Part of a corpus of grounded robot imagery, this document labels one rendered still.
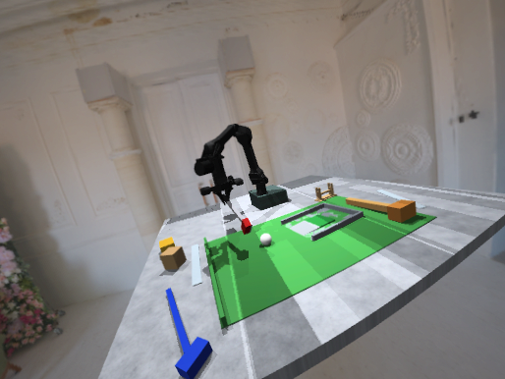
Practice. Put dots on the tan cube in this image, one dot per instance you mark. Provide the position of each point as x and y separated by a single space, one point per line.
173 257

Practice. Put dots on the yellow block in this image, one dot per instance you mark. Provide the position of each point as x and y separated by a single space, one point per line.
165 244

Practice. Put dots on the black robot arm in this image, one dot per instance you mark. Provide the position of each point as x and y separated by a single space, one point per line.
211 159

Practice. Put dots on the white ball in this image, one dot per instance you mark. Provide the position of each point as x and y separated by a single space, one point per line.
265 239

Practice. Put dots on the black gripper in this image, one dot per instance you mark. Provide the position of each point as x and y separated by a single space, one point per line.
208 190

